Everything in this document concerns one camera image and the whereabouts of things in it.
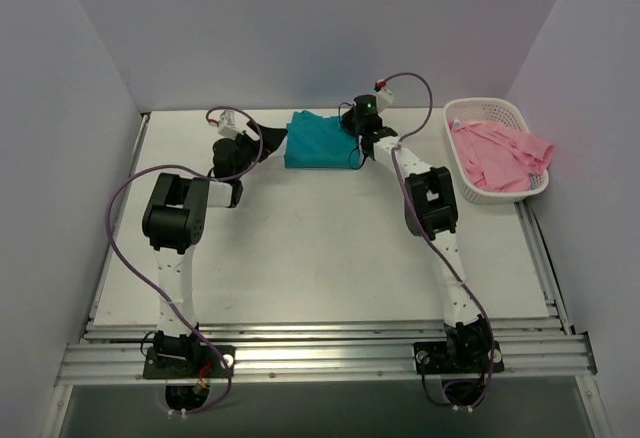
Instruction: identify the teal t-shirt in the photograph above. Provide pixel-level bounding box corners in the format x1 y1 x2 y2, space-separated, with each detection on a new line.
284 111 361 170

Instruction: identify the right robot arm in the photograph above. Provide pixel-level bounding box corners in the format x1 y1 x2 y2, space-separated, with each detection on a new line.
341 91 495 371

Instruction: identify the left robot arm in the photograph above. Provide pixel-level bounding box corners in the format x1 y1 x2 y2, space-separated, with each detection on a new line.
142 124 287 377

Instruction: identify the white perforated plastic basket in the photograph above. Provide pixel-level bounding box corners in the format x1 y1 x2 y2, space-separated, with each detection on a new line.
443 98 554 205

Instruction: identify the pink t-shirt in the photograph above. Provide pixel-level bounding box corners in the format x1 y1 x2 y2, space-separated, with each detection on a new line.
449 119 555 193

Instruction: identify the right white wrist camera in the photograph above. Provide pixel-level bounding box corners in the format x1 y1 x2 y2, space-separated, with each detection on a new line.
374 80 394 112

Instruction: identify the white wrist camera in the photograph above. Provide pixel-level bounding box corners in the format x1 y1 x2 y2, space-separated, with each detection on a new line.
216 110 240 140
374 80 394 112

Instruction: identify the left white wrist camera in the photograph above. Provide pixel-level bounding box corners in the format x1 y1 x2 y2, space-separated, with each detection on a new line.
216 110 240 140

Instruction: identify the black thin cable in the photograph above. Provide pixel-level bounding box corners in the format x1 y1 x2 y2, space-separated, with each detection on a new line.
337 101 369 172

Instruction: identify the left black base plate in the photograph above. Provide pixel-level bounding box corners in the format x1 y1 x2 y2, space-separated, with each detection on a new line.
142 345 230 380

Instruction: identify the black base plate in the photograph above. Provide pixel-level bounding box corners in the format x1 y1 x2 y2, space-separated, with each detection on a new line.
413 341 505 375
142 345 230 380

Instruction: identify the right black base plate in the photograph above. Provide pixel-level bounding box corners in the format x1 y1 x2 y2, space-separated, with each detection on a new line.
413 341 505 375

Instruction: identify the aluminium rail frame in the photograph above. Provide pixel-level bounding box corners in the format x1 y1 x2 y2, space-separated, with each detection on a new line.
57 110 596 386

